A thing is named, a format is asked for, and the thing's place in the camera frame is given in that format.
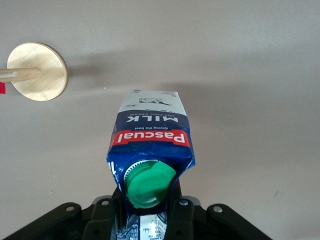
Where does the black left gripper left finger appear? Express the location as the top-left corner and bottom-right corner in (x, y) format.
(2, 187), (126, 240)

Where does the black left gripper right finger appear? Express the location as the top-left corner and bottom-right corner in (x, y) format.
(163, 179), (273, 240)

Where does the blue Pascal milk carton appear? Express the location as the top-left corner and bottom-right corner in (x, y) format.
(106, 88), (196, 240)

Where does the wooden mug tree stand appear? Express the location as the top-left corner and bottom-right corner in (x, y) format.
(0, 41), (69, 102)

